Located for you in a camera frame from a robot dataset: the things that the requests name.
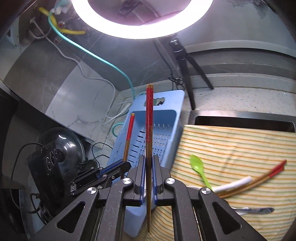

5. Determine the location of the teal hose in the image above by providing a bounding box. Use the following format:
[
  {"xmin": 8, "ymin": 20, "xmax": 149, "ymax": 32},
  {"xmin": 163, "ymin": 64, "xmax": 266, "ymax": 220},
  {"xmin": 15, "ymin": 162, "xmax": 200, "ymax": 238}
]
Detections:
[{"xmin": 47, "ymin": 0, "xmax": 134, "ymax": 137}]

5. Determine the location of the blue plastic basket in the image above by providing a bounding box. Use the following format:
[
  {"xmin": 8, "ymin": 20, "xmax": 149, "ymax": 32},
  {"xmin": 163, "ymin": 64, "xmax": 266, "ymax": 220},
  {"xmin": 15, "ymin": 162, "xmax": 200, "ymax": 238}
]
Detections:
[{"xmin": 105, "ymin": 90, "xmax": 185, "ymax": 238}]

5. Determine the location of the kitchen sink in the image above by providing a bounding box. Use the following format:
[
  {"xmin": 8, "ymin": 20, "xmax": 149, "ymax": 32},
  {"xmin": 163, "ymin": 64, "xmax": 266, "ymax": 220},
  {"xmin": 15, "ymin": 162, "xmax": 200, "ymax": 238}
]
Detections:
[{"xmin": 188, "ymin": 111, "xmax": 296, "ymax": 133}]

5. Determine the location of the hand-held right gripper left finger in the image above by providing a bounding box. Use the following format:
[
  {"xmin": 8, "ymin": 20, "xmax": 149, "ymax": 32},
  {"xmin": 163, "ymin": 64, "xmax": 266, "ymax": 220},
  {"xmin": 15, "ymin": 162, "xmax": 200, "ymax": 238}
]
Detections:
[{"xmin": 38, "ymin": 155, "xmax": 147, "ymax": 241}]

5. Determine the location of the yellow striped cloth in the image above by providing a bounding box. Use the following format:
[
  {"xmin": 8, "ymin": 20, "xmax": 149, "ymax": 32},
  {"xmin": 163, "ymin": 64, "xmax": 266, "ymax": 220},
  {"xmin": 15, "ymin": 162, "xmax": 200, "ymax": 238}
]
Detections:
[{"xmin": 137, "ymin": 125, "xmax": 296, "ymax": 241}]

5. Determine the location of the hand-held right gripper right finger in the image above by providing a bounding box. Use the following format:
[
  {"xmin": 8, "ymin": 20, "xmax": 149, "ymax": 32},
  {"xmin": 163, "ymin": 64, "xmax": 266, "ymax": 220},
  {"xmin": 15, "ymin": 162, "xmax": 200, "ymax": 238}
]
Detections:
[{"xmin": 151, "ymin": 154, "xmax": 269, "ymax": 241}]

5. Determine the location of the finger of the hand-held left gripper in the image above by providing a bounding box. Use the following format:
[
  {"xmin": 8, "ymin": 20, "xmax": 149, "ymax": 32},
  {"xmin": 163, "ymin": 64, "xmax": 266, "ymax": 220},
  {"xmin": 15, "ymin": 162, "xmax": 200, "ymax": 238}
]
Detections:
[
  {"xmin": 99, "ymin": 159, "xmax": 127, "ymax": 174},
  {"xmin": 100, "ymin": 161, "xmax": 132, "ymax": 180}
]

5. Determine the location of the glass pot lid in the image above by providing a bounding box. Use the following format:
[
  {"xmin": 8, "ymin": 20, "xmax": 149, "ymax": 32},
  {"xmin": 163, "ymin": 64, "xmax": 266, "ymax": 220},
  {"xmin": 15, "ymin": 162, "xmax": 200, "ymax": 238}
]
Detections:
[{"xmin": 37, "ymin": 127, "xmax": 86, "ymax": 167}]

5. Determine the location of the white cable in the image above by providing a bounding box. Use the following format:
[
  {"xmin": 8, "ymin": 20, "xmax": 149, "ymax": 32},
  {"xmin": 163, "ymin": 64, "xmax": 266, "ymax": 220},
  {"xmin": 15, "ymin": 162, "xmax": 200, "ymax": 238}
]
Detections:
[{"xmin": 45, "ymin": 36, "xmax": 130, "ymax": 124}]

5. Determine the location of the thin black cable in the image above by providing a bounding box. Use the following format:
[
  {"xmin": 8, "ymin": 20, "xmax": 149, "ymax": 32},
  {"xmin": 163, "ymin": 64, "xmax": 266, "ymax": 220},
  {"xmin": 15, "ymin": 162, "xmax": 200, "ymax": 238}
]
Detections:
[{"xmin": 17, "ymin": 142, "xmax": 58, "ymax": 216}]

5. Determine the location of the ring light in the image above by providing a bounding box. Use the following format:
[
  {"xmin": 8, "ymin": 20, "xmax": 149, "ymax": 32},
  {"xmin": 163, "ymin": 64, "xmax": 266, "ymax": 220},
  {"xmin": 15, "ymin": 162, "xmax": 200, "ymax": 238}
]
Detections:
[{"xmin": 69, "ymin": 0, "xmax": 214, "ymax": 40}]

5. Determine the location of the black tripod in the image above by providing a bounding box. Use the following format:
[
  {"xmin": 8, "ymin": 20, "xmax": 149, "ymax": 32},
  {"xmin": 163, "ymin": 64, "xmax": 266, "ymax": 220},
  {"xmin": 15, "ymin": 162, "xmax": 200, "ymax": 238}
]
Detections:
[{"xmin": 154, "ymin": 37, "xmax": 214, "ymax": 110}]

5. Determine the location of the metal flexible hose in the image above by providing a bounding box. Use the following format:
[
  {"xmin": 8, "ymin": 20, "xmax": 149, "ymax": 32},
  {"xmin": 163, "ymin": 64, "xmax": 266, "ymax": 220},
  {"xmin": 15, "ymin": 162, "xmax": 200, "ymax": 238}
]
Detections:
[{"xmin": 23, "ymin": 19, "xmax": 51, "ymax": 44}]

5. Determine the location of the white ceramic spoon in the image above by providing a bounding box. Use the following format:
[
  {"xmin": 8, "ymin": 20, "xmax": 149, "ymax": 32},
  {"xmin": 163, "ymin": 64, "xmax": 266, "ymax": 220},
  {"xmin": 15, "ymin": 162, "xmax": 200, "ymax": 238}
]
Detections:
[{"xmin": 211, "ymin": 176, "xmax": 253, "ymax": 193}]

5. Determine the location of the green plastic spoon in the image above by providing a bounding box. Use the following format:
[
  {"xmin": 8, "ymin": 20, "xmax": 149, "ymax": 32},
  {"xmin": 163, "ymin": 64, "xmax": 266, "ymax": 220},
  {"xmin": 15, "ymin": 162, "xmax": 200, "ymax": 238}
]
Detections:
[{"xmin": 190, "ymin": 155, "xmax": 213, "ymax": 191}]

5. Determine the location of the metal spoon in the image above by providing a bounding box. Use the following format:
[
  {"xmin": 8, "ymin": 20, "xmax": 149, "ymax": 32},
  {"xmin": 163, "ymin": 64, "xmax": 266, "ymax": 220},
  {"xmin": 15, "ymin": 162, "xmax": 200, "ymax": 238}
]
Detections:
[{"xmin": 231, "ymin": 207, "xmax": 275, "ymax": 216}]

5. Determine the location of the yellow hose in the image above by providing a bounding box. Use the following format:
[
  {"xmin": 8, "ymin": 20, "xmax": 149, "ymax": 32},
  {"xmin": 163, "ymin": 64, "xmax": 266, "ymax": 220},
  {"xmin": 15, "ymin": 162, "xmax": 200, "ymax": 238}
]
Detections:
[{"xmin": 38, "ymin": 7, "xmax": 86, "ymax": 35}]

